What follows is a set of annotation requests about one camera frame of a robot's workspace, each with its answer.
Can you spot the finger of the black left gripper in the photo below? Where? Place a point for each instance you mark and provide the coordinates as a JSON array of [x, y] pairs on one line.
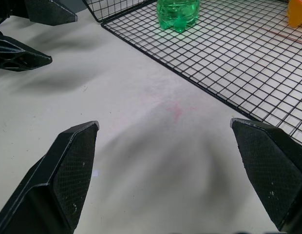
[[17, 57], [47, 12]]

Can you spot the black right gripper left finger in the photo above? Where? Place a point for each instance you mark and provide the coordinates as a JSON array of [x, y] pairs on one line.
[[68, 170]]

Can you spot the green plastic drink bottle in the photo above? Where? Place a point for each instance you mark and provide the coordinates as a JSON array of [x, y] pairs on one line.
[[177, 14]]

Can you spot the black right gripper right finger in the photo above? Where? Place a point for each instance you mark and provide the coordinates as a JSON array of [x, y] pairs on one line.
[[270, 165]]

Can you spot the orange object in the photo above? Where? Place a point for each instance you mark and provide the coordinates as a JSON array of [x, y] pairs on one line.
[[297, 13]]

